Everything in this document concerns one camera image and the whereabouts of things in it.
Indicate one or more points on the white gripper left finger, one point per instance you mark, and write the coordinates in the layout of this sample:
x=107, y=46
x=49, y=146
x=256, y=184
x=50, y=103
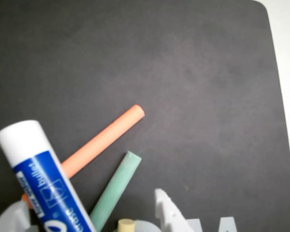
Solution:
x=9, y=221

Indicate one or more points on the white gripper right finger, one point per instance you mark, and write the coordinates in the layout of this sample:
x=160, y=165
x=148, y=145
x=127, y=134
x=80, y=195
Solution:
x=171, y=220

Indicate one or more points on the blue dry erase marker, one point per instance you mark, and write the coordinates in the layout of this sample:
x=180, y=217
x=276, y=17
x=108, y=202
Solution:
x=46, y=174

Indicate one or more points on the yellow chalk stick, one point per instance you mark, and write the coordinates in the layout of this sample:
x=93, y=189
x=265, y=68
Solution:
x=126, y=226

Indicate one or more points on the green chalk stick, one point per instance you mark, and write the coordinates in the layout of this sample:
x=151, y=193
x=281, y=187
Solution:
x=116, y=188

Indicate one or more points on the orange chalk stick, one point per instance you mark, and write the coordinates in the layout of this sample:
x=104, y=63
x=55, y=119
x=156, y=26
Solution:
x=106, y=137

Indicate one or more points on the grey WOWROBO mat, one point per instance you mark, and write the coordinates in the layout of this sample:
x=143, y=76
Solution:
x=159, y=60

